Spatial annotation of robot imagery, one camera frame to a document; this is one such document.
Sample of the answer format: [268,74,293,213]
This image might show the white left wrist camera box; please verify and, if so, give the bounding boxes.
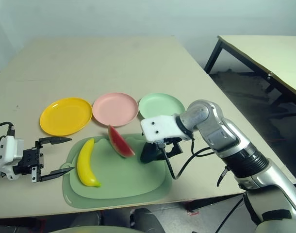
[0,135,24,180]

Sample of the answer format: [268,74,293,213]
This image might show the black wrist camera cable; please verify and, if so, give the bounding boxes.
[159,138,215,180]
[0,122,16,156]

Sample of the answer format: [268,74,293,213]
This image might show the black table frame bar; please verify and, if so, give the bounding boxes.
[185,193,246,211]

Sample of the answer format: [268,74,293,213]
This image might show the pale robot torso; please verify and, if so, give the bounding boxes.
[50,225,144,233]

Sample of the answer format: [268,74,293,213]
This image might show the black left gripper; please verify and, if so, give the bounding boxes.
[13,136,75,183]

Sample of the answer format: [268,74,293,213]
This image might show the yellow plate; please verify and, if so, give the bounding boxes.
[39,97,93,136]

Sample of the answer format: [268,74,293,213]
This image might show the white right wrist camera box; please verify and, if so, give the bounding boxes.
[140,114,193,143]

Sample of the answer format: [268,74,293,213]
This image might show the mint green plate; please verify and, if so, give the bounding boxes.
[138,93,186,121]

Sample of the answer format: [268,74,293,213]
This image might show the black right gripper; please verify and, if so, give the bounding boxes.
[154,137,183,162]

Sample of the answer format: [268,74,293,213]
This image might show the green silicone cutting mat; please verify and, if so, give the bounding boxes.
[60,133,173,209]

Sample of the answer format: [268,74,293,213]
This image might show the pink plate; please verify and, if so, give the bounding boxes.
[92,92,139,128]

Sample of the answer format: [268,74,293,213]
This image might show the grey robot leg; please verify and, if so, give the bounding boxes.
[131,207,164,233]
[70,210,101,229]

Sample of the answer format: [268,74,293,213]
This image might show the beige table with black legs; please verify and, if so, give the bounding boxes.
[203,35,296,107]

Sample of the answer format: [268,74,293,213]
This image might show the grey robot left leg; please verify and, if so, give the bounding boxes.
[70,210,101,229]

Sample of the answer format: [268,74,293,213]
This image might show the black left wrist camera cable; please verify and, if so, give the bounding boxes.
[0,122,16,156]

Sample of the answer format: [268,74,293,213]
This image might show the red watermelon slice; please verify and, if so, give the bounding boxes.
[107,124,136,159]

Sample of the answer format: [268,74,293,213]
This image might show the black cable along right arm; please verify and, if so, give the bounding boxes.
[212,166,245,233]

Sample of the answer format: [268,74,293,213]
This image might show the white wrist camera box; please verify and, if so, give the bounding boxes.
[0,135,24,180]
[140,114,193,143]

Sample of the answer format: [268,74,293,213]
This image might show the yellow toy banana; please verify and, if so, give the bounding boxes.
[77,138,102,188]

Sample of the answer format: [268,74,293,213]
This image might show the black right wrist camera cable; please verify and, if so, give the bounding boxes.
[159,138,215,180]

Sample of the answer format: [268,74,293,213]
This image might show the grey robot right leg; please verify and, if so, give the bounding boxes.
[131,207,164,233]

